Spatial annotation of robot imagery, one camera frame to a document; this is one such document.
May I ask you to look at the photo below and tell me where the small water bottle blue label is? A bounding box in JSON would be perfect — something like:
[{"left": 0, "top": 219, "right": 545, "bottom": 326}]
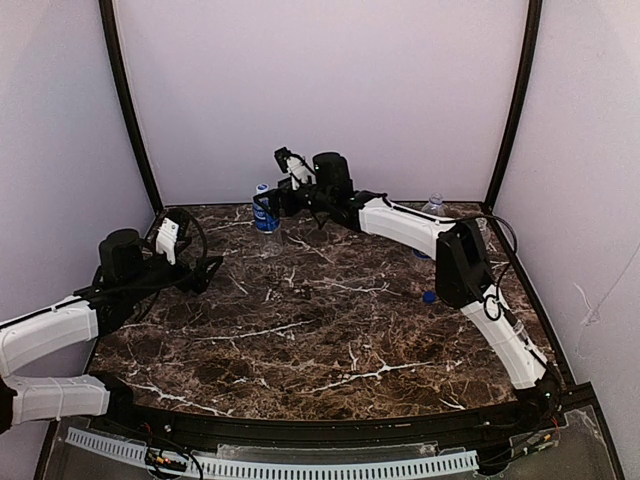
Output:
[{"left": 252, "top": 183, "right": 283, "bottom": 258}]

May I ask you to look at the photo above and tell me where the pepsi bottle blue label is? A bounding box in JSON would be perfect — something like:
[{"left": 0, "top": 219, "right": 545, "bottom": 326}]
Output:
[{"left": 414, "top": 192, "right": 447, "bottom": 261}]

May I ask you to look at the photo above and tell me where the large clear plastic bottle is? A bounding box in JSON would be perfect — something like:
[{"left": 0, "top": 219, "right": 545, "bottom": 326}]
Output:
[{"left": 475, "top": 217, "right": 491, "bottom": 251}]

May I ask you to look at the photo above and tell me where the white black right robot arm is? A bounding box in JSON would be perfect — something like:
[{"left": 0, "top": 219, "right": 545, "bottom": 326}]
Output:
[{"left": 253, "top": 148, "right": 561, "bottom": 412}]

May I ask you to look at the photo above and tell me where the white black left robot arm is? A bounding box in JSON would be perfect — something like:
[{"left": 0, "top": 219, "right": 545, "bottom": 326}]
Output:
[{"left": 1, "top": 208, "right": 223, "bottom": 431}]

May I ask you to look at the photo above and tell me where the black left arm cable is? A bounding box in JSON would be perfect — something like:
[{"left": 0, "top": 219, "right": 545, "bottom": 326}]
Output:
[{"left": 74, "top": 214, "right": 209, "bottom": 326}]

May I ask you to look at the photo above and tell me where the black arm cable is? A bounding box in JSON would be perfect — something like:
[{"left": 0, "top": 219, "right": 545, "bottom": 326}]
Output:
[
  {"left": 74, "top": 214, "right": 209, "bottom": 326},
  {"left": 384, "top": 199, "right": 521, "bottom": 324}
]

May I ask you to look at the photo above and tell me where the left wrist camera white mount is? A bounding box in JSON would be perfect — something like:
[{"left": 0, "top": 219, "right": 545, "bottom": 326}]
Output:
[{"left": 155, "top": 217, "right": 179, "bottom": 265}]

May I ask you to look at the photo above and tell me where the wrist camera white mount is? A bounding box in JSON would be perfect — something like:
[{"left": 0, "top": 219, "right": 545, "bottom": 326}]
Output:
[
  {"left": 155, "top": 217, "right": 179, "bottom": 265},
  {"left": 274, "top": 147, "right": 314, "bottom": 190}
]

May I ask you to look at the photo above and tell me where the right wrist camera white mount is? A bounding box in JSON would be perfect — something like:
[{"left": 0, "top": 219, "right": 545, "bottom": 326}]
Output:
[{"left": 274, "top": 147, "right": 314, "bottom": 190}]

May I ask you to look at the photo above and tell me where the black right table edge rail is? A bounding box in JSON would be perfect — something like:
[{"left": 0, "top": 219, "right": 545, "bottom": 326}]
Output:
[{"left": 489, "top": 215, "right": 576, "bottom": 386}]

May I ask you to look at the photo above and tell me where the white slotted cable duct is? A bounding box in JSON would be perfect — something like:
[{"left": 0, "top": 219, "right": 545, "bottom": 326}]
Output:
[{"left": 65, "top": 427, "right": 479, "bottom": 479}]

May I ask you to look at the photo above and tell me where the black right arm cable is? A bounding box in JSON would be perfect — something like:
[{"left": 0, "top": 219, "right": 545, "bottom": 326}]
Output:
[{"left": 384, "top": 199, "right": 521, "bottom": 324}]

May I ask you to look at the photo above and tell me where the black left rear frame post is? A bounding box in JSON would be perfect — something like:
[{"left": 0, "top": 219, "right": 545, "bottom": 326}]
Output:
[{"left": 98, "top": 0, "right": 164, "bottom": 213}]

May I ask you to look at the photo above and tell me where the black frame post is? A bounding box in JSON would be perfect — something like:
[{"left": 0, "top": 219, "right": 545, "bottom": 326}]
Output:
[
  {"left": 483, "top": 0, "right": 543, "bottom": 211},
  {"left": 98, "top": 0, "right": 164, "bottom": 213}
]

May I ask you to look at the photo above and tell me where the black front table rail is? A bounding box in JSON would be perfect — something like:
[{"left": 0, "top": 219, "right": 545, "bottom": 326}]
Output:
[{"left": 90, "top": 402, "right": 553, "bottom": 451}]

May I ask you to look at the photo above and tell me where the black right rear frame post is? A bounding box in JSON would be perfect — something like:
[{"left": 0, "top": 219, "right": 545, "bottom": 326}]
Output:
[{"left": 483, "top": 0, "right": 543, "bottom": 211}]

